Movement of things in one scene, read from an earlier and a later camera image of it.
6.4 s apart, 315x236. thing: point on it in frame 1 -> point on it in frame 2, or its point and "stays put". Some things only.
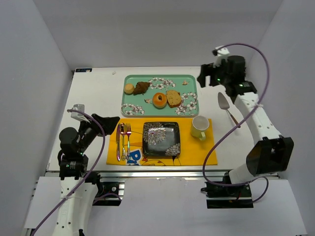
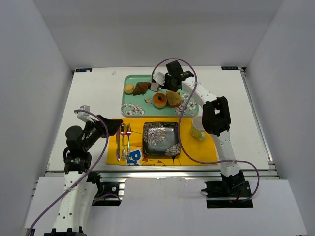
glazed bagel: [159, 103] stays put
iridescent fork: [128, 132] stays put
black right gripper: [211, 75] -> [169, 82]
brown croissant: [141, 88] stays put
